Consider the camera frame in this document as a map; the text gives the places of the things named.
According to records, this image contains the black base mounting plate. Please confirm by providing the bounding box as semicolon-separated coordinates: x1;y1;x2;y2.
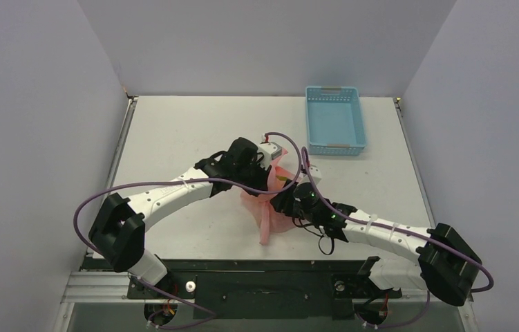
126;257;402;326

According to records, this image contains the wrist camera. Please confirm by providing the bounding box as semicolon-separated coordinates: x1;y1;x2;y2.
303;164;322;185
258;142;283;163

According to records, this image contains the light blue plastic basket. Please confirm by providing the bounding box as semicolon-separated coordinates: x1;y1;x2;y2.
305;86;367;157

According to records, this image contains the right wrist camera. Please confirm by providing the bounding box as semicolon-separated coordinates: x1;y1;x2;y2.
303;164;322;185

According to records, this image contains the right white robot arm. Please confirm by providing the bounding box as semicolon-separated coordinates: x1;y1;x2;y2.
270;183;482;306

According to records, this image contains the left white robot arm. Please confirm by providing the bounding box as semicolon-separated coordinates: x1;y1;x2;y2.
88;138;282;297

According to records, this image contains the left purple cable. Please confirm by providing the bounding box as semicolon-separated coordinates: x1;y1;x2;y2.
73;131;303;257

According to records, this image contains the pink plastic bag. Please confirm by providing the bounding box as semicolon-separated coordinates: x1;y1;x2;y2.
240;156;294;246

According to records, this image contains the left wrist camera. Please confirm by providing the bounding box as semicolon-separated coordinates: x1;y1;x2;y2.
258;142;283;163

